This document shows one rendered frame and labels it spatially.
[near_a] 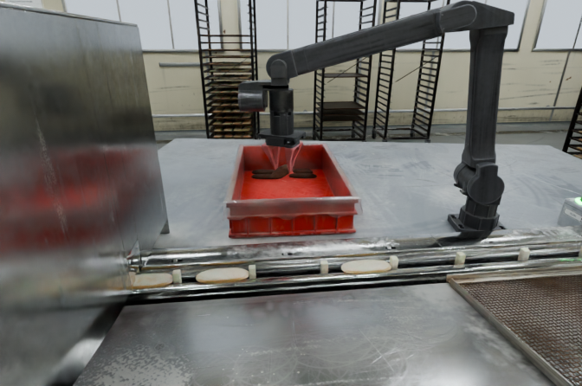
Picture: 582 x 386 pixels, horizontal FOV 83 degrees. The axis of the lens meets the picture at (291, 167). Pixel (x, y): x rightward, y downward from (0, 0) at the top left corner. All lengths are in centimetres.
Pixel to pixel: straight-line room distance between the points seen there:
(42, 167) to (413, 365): 47
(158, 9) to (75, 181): 466
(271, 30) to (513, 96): 395
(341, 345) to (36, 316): 34
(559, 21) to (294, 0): 398
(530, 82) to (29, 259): 648
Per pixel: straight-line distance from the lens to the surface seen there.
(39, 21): 47
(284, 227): 82
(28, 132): 43
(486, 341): 54
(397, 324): 53
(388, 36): 77
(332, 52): 76
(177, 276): 67
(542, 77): 668
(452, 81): 579
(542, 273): 75
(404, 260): 74
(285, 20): 494
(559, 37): 672
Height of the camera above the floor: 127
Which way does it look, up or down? 21 degrees down
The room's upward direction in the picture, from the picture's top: straight up
